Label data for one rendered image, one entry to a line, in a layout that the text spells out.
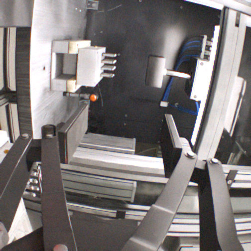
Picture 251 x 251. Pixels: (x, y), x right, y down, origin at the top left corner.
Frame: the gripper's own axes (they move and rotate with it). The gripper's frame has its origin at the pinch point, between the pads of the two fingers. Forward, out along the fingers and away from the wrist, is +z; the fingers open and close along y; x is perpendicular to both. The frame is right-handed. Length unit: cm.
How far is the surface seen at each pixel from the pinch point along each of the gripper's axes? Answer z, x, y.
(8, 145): 12.6, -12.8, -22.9
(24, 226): 13, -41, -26
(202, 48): 59, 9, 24
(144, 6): 64, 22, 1
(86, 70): 33.1, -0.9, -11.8
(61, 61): 38.5, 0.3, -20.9
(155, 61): 39.3, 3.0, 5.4
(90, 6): 64, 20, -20
